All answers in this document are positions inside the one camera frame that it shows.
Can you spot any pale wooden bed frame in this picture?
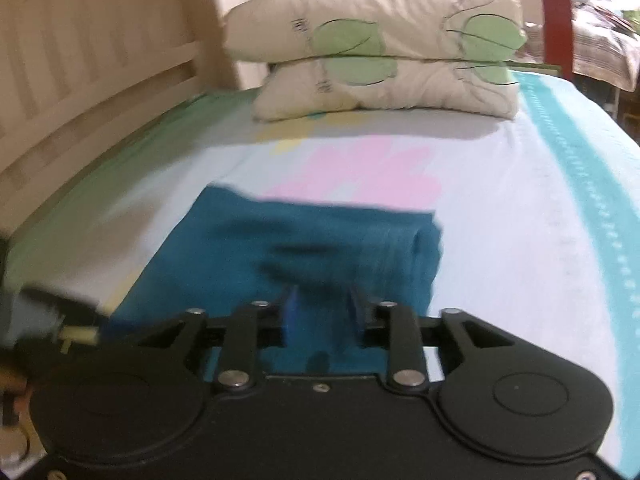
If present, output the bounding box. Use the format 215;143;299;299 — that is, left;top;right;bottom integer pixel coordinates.
0;0;242;241

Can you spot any cream leaf-print pillow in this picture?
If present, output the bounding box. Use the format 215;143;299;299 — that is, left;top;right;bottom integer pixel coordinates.
221;0;529;65
251;56;522;122

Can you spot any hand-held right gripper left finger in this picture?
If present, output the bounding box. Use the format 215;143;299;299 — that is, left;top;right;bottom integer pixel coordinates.
134;285;301;392

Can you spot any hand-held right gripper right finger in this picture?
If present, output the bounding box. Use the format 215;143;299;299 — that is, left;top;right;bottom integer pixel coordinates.
348;285;517;392

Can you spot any striped grey blanket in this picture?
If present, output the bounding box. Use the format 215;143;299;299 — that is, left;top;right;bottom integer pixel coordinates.
570;0;640;92

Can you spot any teal blue towel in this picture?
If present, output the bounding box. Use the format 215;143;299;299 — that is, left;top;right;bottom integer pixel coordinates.
106;185;447;377

